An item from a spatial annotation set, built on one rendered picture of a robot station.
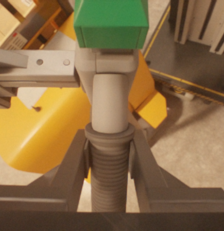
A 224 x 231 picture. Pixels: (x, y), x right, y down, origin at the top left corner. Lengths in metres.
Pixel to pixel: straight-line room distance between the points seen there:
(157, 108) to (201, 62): 0.45
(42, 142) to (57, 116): 0.14
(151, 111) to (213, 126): 0.60
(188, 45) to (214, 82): 0.33
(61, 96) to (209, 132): 1.20
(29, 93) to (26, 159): 0.30
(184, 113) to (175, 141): 0.25
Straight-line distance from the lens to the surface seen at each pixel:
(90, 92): 0.16
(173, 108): 1.53
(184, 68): 1.31
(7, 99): 0.25
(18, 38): 0.89
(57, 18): 1.00
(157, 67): 1.31
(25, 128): 0.82
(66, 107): 0.75
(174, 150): 1.49
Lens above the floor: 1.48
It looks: 70 degrees down
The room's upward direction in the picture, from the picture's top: 52 degrees counter-clockwise
